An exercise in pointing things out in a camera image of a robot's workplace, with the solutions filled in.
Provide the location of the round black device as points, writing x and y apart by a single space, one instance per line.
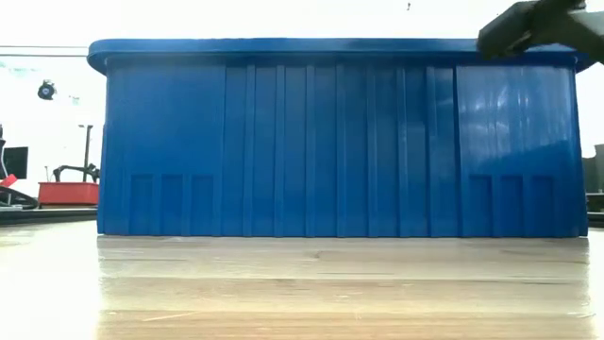
46 90

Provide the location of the black monitor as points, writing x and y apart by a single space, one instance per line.
16 163

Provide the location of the black foam slide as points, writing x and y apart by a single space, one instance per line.
505 30

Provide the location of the black aluminium frame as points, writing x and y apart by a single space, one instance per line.
595 219
47 216

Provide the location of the blue plastic bin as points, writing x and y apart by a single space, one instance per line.
330 141

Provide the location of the grey cabinet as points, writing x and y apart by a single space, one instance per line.
595 167

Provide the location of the black background robot arm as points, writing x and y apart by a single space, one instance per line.
71 168

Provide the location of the thin dark pole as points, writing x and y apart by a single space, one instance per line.
87 151

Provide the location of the red bin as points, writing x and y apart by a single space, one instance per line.
68 193

